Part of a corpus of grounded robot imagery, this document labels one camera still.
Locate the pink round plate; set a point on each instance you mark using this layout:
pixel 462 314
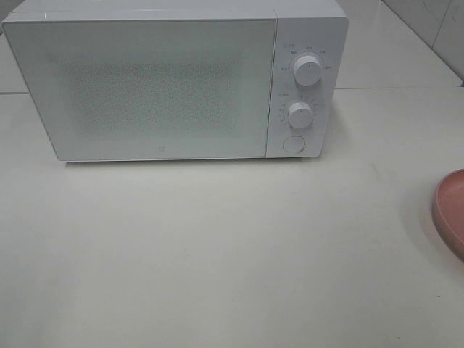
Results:
pixel 447 211

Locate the lower white timer knob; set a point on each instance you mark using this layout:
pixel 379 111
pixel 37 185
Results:
pixel 300 115

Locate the white microwave oven body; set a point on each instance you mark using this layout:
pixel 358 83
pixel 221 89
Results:
pixel 318 27

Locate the white microwave door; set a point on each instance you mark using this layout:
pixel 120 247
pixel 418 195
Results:
pixel 148 90

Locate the round white door button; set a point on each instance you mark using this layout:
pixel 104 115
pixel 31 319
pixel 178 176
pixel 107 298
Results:
pixel 294 144

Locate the upper white power knob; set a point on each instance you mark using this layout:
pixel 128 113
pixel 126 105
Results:
pixel 307 69

